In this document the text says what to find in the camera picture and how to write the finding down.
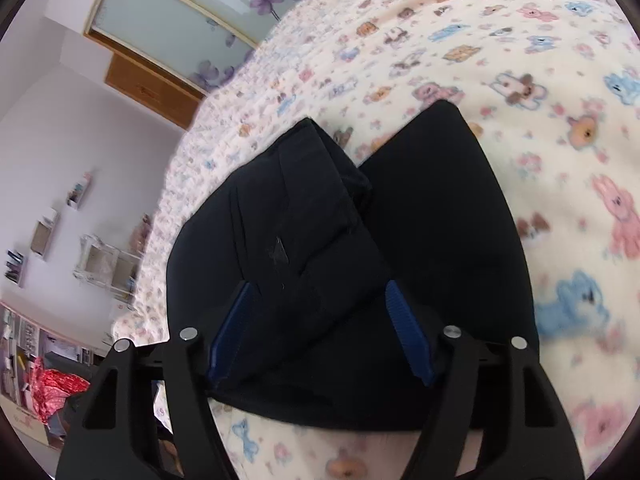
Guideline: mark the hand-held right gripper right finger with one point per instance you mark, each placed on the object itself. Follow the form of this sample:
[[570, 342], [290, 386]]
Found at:
[[407, 332]]

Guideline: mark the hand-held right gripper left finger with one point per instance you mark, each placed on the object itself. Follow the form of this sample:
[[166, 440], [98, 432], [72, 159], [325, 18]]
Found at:
[[232, 330]]

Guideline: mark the black pants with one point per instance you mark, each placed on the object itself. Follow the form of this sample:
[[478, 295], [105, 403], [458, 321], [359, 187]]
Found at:
[[430, 220]]

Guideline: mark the brown plush toy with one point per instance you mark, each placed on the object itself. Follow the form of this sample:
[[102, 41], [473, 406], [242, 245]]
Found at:
[[142, 232]]

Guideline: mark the red crumpled foil bag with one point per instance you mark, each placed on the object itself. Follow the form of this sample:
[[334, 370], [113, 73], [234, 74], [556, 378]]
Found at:
[[55, 387]]

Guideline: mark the cluttered desk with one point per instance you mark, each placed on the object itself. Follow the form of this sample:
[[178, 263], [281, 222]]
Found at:
[[30, 340]]

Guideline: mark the animal print fleece blanket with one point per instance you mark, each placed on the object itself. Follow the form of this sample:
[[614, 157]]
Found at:
[[550, 160]]

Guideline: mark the brown wooden door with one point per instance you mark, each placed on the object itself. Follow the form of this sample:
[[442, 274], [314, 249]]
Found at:
[[150, 92]]

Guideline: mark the floral glass sliding wardrobe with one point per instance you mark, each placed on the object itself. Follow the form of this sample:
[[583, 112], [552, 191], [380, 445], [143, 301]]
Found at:
[[150, 15]]

